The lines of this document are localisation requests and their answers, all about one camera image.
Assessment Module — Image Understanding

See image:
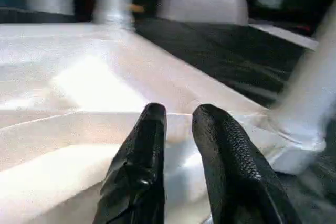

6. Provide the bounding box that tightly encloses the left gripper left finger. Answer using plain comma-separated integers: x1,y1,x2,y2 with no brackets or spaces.
92,103,169,224

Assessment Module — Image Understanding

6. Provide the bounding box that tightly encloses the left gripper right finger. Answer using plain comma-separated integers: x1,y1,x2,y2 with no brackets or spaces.
191,104,288,224

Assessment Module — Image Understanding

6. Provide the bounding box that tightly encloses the white plastic table top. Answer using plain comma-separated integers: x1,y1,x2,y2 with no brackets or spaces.
0,22,329,224

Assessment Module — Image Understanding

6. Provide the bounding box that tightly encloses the black work mat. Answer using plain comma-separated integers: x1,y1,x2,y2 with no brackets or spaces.
134,17,336,224

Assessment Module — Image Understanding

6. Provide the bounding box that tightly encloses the flat white board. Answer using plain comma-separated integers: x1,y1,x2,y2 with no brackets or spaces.
249,24,320,51

